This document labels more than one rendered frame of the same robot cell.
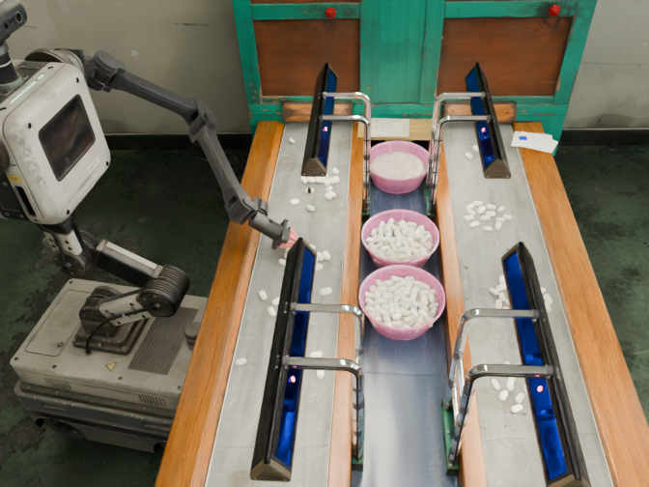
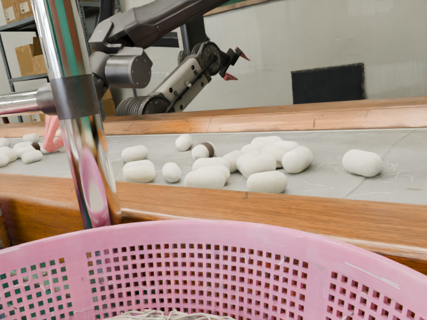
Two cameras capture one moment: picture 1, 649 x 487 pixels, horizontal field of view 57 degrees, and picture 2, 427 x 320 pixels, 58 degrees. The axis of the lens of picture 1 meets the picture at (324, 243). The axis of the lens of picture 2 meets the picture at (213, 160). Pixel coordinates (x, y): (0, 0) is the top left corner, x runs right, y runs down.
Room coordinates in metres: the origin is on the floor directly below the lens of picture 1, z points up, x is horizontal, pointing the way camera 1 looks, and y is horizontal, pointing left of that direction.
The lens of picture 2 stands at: (2.02, -0.34, 0.85)
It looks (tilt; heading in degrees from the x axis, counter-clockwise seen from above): 13 degrees down; 119
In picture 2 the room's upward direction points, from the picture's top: 8 degrees counter-clockwise
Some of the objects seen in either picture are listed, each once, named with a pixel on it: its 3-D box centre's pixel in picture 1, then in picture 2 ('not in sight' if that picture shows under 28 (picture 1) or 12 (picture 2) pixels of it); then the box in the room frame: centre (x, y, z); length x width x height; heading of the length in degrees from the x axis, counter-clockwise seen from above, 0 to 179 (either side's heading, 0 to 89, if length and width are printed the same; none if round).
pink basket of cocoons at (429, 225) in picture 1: (399, 243); not in sight; (1.49, -0.26, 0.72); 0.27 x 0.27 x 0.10
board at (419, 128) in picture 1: (397, 128); not in sight; (2.15, -0.33, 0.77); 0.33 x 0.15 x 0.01; 84
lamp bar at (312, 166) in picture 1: (321, 114); not in sight; (1.79, -0.01, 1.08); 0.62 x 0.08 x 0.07; 174
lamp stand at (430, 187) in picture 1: (456, 158); not in sight; (1.74, -0.49, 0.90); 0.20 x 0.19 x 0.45; 174
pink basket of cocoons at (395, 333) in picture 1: (401, 305); not in sight; (1.22, -0.23, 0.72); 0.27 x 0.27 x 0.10
